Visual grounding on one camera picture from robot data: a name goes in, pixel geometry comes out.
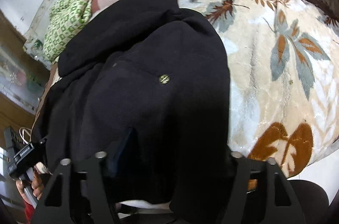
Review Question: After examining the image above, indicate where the green checkered folded quilt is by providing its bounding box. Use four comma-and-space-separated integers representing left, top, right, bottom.
43, 0, 93, 63

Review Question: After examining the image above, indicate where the black coat with fur collar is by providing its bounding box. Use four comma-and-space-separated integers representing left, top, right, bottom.
33, 0, 230, 223

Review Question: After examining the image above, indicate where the glass door panel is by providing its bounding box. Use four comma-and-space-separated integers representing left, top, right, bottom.
1, 44, 49, 114

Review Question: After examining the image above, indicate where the red sleeve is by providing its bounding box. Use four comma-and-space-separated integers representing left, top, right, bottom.
24, 201, 35, 224

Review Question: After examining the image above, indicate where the person's left hand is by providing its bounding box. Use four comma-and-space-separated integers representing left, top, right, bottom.
15, 162, 51, 204

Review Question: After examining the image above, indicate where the leaf-patterned plush blanket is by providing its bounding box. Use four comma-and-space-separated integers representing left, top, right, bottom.
178, 0, 338, 178

